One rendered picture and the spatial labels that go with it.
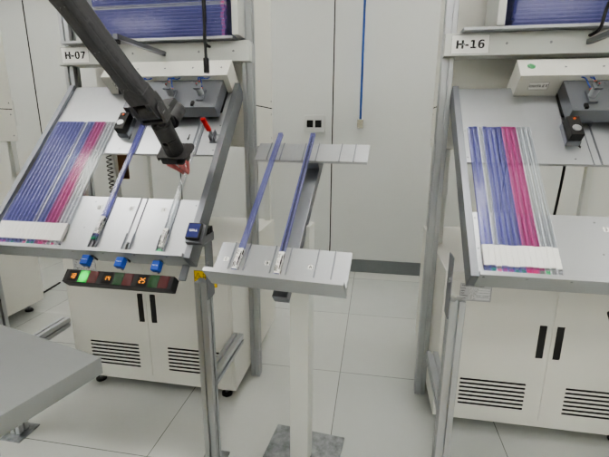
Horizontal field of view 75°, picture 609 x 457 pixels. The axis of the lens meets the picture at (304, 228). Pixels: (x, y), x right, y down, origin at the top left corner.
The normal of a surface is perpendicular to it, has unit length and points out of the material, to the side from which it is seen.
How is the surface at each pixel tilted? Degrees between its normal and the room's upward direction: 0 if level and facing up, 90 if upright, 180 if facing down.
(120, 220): 46
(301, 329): 90
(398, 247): 90
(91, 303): 90
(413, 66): 90
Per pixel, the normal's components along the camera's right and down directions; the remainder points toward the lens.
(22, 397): 0.00, -0.97
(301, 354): -0.26, 0.23
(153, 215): -0.12, -0.50
